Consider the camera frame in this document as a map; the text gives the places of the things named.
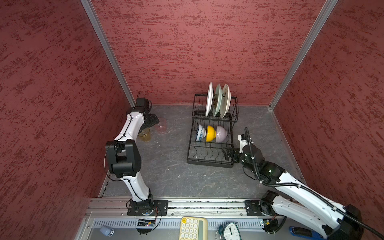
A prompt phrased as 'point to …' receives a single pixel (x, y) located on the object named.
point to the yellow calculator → (193, 228)
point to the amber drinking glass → (144, 135)
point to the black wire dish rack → (212, 117)
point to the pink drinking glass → (161, 127)
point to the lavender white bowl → (221, 134)
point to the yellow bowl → (211, 133)
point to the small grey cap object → (107, 231)
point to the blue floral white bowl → (201, 133)
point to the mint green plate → (218, 101)
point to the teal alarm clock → (230, 231)
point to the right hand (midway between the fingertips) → (228, 152)
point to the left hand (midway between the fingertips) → (150, 127)
